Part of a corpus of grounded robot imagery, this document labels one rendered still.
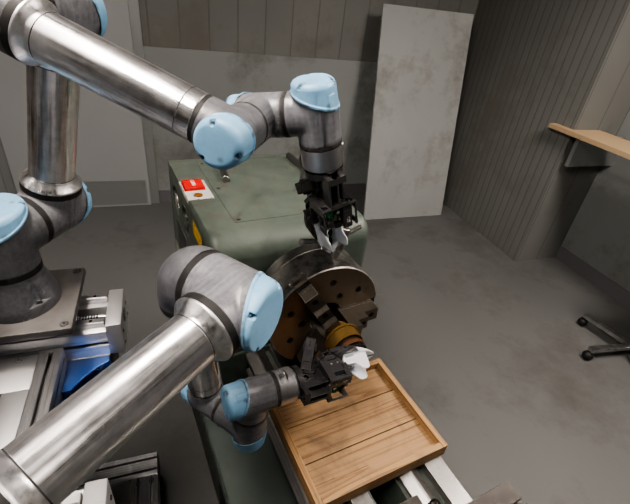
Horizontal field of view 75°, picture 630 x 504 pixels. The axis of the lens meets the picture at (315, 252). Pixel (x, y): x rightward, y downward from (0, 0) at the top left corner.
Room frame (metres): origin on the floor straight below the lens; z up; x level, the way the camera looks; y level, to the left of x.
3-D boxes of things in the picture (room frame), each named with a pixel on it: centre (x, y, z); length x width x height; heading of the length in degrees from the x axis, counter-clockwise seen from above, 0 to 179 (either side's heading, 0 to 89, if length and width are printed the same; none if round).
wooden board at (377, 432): (0.66, -0.15, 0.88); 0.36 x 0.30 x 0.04; 120
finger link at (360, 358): (0.68, -0.14, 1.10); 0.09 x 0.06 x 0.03; 119
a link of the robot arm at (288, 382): (0.59, 0.03, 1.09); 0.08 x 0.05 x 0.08; 29
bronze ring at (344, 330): (0.75, -0.10, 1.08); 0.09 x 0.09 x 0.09; 30
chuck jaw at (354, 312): (0.86, -0.14, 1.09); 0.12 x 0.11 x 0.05; 120
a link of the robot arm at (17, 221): (0.67, 0.62, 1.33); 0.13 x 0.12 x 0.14; 171
